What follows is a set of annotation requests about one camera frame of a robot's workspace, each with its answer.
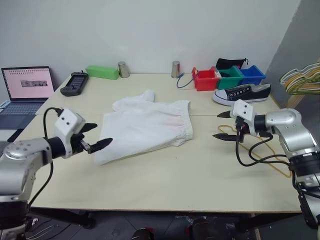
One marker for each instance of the grey laptop computer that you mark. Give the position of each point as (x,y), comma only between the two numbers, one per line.
(27,82)

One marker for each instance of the wooden table leg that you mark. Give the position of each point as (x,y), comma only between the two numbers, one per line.
(255,227)

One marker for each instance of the black handheld controller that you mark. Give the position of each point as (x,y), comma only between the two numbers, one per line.
(74,83)

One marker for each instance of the green plastic bin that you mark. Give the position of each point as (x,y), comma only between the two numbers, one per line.
(228,82)

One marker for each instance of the black table frame bar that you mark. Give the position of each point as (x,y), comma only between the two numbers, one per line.
(270,221)
(62,217)

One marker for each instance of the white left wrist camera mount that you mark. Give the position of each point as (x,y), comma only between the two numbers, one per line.
(68,122)

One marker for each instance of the white shorts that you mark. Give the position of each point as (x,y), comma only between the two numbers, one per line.
(145,125)

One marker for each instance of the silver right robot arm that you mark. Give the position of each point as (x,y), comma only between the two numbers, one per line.
(295,135)

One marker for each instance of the red plastic bin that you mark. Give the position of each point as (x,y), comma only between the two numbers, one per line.
(205,83)

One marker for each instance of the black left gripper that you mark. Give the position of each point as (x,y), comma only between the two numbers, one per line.
(78,145)

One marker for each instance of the blue plastic bin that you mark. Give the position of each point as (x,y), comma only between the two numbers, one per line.
(252,77)

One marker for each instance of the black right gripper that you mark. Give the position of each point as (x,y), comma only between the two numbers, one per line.
(241,130)

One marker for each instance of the green rectangular box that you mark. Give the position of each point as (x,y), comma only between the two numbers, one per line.
(101,72)

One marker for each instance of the dark rounded shape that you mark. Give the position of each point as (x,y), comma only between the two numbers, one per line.
(200,230)

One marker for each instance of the silver metal cup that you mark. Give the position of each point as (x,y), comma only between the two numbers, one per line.
(123,70)
(175,69)

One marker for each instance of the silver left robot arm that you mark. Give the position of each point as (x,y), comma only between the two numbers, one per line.
(17,162)

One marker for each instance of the black canvas sneaker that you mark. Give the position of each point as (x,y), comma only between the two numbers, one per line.
(250,93)

